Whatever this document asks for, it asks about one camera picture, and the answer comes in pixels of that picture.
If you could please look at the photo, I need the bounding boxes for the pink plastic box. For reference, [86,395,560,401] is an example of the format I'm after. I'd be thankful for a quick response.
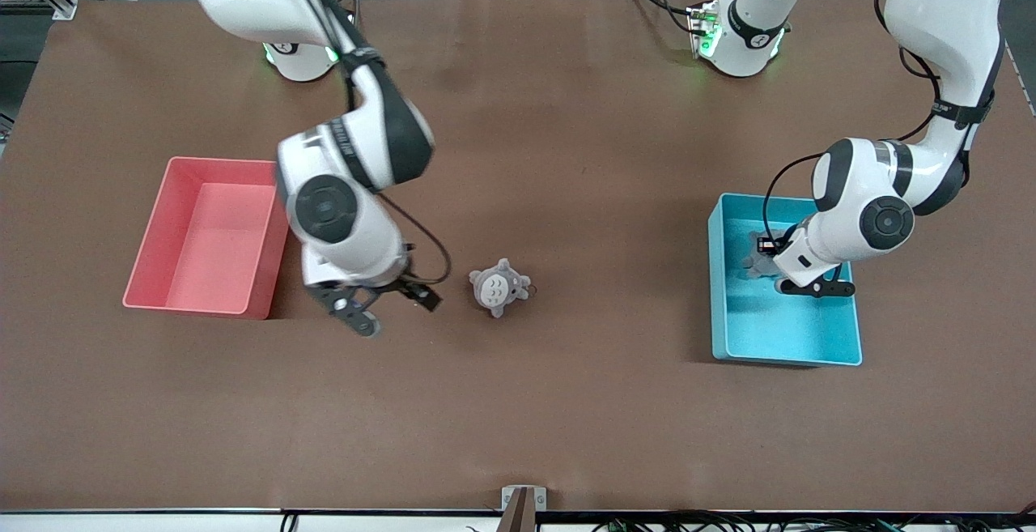
[122,157,291,320]

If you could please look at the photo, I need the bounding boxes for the table cover mat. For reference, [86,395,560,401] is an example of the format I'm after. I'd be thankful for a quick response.
[0,0,1036,514]

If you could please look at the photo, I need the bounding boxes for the blue plastic box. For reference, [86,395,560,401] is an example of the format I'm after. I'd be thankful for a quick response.
[708,193,864,368]

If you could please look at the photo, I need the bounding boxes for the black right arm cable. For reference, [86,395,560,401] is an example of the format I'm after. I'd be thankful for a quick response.
[279,0,452,286]

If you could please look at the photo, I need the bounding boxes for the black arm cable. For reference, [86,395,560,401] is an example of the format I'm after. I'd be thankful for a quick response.
[761,0,944,253]
[279,0,452,286]

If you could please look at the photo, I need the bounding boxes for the metal table edge bracket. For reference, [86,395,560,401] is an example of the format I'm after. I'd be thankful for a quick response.
[501,485,548,532]

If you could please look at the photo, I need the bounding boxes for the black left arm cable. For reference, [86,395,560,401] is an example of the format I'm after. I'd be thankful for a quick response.
[761,0,944,253]

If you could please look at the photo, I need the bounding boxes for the grey plush toy white belly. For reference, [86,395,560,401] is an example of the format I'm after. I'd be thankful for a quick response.
[469,257,535,319]

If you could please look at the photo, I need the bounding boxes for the plain grey plush toy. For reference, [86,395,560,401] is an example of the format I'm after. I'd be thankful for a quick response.
[743,228,784,280]

